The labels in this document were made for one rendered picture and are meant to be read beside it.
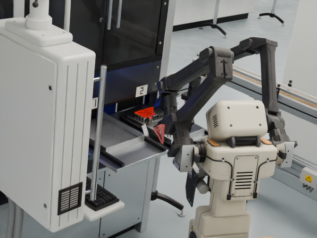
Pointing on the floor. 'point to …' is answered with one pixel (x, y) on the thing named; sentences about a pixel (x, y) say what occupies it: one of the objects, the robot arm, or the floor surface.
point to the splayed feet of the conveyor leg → (169, 202)
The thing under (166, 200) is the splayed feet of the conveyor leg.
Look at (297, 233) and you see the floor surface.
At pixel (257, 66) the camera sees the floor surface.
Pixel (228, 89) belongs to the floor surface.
